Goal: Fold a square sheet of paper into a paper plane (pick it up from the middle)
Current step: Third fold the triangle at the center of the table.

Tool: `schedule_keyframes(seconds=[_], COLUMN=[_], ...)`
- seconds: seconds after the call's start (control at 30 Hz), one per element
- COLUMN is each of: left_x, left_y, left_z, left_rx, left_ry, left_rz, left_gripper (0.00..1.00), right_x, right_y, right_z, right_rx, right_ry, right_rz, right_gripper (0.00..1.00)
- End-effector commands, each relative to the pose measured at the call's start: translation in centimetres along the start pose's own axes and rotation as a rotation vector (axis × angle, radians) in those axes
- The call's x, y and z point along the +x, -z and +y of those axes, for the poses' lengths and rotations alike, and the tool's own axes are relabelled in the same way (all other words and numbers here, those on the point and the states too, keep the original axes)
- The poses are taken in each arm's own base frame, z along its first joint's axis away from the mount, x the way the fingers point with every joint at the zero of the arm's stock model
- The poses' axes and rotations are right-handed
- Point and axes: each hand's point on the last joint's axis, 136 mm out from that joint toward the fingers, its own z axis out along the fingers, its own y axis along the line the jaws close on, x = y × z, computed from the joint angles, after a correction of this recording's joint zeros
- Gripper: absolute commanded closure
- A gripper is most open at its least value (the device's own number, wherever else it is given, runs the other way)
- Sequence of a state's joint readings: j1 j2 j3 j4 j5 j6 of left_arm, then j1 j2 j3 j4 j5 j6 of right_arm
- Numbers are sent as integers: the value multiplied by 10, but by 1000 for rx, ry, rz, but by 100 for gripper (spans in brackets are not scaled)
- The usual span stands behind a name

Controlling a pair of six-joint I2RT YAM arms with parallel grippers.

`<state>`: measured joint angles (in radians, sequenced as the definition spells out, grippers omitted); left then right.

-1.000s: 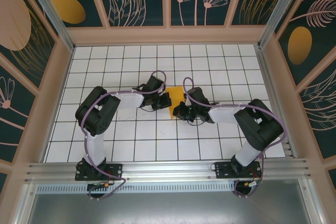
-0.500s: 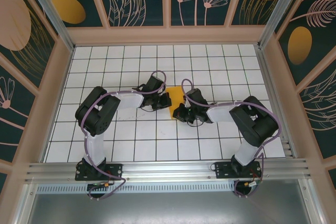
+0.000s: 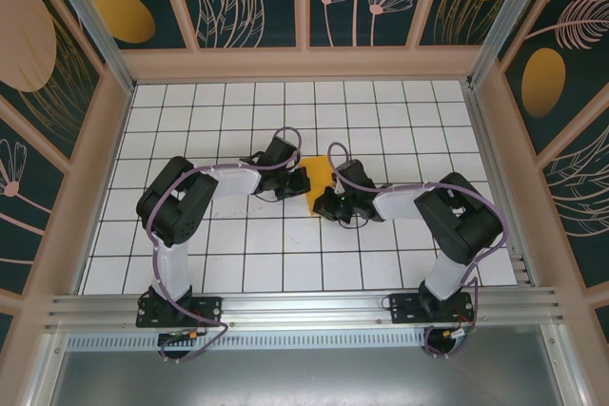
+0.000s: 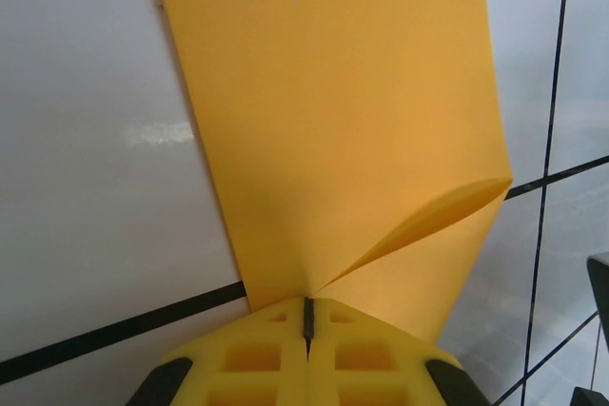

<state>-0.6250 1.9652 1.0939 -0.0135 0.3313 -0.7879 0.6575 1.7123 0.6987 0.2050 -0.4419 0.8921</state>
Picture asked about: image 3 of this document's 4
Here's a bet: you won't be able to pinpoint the yellow-orange cloth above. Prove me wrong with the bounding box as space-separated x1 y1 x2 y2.
302 154 335 220

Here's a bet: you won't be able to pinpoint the brushed metal sheet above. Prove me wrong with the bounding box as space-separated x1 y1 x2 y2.
28 348 586 406

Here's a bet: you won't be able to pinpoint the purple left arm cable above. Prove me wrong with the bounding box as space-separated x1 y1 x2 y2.
146 126 304 365

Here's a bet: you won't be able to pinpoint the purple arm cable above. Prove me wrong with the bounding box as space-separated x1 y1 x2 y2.
326 141 508 360
146 126 304 365

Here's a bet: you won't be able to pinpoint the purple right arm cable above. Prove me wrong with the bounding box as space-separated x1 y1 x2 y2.
326 141 508 360

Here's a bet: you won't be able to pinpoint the long aluminium rail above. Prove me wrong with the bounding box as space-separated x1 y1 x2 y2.
45 285 567 332

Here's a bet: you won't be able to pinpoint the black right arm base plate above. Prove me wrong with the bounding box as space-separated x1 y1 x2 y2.
388 291 476 325

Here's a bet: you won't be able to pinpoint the aluminium side rail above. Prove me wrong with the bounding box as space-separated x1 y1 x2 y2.
463 82 533 289

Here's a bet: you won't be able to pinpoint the slotted grey cable duct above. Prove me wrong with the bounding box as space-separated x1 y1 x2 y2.
66 332 432 351

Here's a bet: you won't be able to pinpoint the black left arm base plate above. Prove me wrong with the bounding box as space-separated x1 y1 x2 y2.
135 295 225 329

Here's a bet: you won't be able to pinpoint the wall panel orange oval feathers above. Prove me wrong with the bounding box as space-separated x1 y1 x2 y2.
498 0 609 156

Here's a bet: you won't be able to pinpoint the aluminium corner post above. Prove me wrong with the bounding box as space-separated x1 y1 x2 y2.
466 0 568 89
37 0 139 96

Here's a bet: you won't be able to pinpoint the wall panel pink leaf lines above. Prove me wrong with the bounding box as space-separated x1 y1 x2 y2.
540 108 609 289

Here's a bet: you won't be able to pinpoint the wall panel single pink flower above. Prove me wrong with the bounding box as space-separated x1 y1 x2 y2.
0 115 68 296

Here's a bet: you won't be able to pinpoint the wall panel beige circle feather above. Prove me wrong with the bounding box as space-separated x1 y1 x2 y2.
0 0 105 165

